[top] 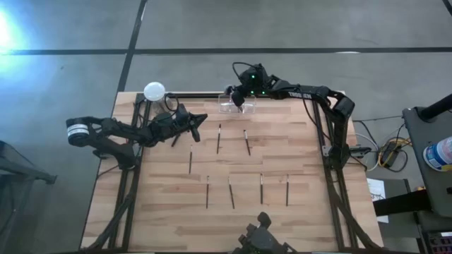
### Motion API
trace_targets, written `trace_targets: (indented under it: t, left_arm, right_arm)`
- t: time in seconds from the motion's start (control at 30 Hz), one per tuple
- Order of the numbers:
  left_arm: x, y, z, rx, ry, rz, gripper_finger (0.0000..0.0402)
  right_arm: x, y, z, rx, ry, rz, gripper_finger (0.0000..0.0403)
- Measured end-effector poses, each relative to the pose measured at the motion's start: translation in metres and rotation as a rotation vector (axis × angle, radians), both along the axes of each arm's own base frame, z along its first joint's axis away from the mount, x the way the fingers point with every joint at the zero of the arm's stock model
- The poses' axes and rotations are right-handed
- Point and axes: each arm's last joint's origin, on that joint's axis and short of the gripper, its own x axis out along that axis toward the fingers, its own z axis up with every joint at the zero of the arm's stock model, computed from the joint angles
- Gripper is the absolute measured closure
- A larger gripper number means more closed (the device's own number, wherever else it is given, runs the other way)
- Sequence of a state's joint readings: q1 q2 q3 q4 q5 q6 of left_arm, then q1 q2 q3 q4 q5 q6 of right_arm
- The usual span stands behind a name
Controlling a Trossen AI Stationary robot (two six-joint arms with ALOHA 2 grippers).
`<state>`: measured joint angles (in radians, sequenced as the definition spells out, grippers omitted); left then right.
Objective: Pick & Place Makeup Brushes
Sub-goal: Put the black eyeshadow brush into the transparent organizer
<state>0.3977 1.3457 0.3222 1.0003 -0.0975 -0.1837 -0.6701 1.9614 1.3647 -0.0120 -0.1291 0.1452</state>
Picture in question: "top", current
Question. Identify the dark pen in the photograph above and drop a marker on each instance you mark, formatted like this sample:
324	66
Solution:
190	160
287	192
218	141

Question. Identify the black round tube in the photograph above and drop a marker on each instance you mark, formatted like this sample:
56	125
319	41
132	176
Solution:
436	107

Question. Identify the blue white wipes canister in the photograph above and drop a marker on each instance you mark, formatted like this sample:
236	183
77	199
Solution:
439	155

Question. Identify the dark grey cart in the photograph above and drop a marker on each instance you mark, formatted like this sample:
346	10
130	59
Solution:
420	141

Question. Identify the clear acrylic organizer box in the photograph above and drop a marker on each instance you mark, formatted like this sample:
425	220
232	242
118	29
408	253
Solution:
226	106

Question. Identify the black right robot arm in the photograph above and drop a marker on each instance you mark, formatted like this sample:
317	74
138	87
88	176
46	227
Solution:
310	92

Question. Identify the black bench bar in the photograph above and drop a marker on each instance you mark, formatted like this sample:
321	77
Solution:
400	204

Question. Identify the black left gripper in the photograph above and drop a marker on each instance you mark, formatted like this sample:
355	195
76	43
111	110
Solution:
182	118

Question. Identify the white paper sheet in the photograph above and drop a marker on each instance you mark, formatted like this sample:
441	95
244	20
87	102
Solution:
375	188

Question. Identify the dark glass side table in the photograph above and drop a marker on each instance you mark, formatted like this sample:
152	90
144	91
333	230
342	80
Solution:
21	169

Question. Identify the black equipment rack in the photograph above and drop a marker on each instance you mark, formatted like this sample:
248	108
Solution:
438	243

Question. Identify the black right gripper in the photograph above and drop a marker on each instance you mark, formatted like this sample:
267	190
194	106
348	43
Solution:
252	83

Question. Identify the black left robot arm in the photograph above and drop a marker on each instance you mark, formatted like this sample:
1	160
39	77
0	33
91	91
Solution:
116	132

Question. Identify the white mushroom table lamp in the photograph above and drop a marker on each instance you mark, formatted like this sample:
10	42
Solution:
154	91

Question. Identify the black power adapter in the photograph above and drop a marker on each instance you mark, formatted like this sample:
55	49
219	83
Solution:
391	152

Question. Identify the black aluminium table frame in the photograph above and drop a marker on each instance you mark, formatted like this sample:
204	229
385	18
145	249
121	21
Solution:
197	95

